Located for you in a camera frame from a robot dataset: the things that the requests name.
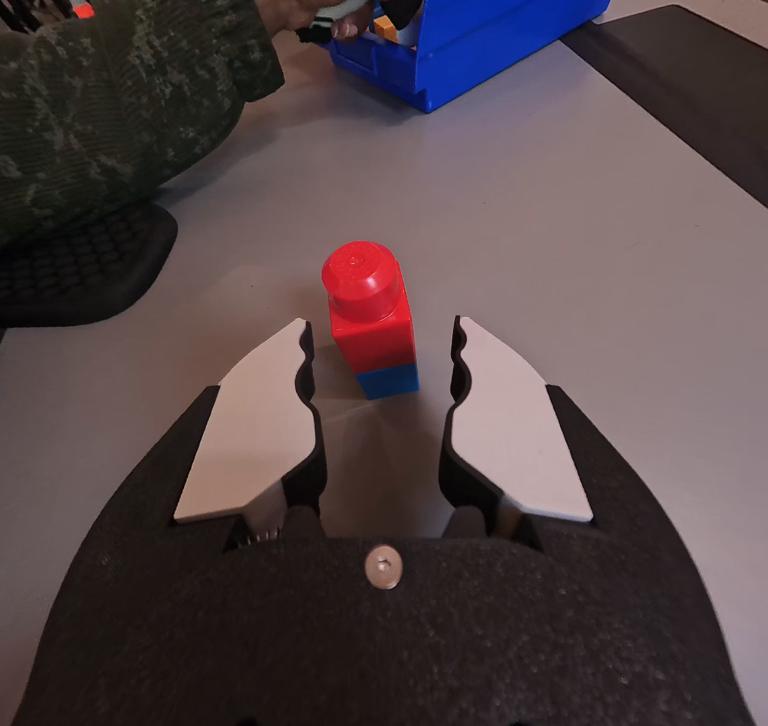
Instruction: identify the blue plastic bin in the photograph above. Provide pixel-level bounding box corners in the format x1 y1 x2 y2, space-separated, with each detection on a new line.
317 0 630 115

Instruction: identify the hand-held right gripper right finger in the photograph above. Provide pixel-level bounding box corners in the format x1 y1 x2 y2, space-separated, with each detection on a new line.
438 316 596 536

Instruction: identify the blue mega block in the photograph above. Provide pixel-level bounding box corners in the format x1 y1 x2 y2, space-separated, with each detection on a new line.
355 363 421 401

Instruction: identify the black mesh pad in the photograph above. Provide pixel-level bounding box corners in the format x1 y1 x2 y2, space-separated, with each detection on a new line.
0 201 179 328

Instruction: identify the person's left forearm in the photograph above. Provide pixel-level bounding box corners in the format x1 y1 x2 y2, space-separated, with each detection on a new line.
0 0 286 247

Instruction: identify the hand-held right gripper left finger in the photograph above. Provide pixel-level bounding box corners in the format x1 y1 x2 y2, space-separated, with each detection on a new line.
173 318 329 542

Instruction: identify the red mega block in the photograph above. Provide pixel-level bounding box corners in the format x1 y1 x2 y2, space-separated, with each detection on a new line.
321 241 418 376

